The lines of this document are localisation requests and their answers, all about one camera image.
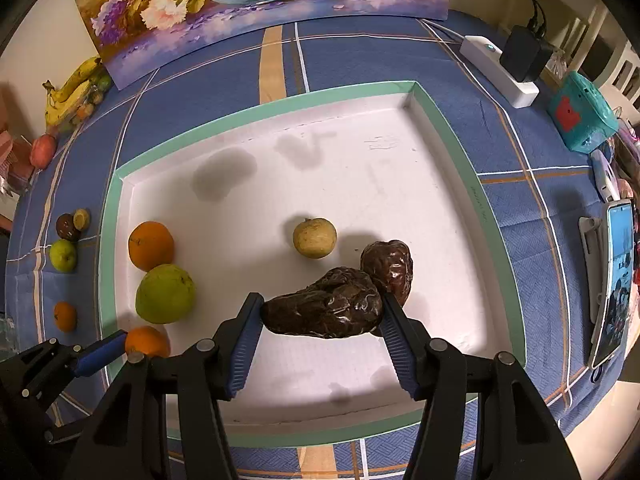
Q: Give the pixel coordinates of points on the white chair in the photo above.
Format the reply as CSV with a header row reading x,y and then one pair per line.
x,y
570,35

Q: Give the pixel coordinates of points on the yellow banana bunch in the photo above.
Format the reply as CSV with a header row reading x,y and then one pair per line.
x,y
65,102

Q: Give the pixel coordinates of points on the white power strip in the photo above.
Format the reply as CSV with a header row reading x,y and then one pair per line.
x,y
480,57

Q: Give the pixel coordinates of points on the clear plastic bottle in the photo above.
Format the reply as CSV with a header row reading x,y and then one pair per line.
x,y
6,335

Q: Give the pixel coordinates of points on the white tray with green rim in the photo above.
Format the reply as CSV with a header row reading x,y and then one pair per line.
x,y
325,170

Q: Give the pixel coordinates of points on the orange tangerine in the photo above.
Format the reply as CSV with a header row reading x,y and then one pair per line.
x,y
147,342
65,316
151,246

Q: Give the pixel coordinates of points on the small white device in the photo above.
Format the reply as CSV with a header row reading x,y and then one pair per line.
x,y
605,175

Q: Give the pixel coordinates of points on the pile of small trinkets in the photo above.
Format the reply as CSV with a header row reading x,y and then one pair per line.
x,y
632,160

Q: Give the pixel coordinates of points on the flower painting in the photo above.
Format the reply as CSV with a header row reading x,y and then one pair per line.
x,y
250,20

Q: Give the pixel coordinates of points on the red apple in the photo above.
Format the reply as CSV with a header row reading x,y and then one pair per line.
x,y
42,152

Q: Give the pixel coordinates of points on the tan longan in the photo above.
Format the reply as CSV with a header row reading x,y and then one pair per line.
x,y
82,218
314,238

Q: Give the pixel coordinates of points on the teal box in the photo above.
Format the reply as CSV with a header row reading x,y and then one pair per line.
x,y
585,110

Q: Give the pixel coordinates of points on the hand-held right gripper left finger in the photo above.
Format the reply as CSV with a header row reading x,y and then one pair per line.
x,y
242,350

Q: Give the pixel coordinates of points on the smartphone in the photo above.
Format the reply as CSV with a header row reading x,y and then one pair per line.
x,y
617,280

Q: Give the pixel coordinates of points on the black charger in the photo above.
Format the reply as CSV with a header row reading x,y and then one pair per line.
x,y
520,55

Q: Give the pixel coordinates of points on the pink wrapped bouquet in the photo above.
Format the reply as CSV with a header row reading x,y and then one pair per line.
x,y
10,160

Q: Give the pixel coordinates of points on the grey phone stand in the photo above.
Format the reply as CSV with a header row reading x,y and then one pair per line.
x,y
590,260

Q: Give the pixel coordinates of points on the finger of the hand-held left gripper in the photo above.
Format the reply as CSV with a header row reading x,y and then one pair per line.
x,y
100,352
70,427

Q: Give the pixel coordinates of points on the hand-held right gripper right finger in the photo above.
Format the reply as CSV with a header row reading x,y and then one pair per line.
x,y
400,355

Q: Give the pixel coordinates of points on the large dark brown date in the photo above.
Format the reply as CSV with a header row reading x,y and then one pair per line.
x,y
325,305

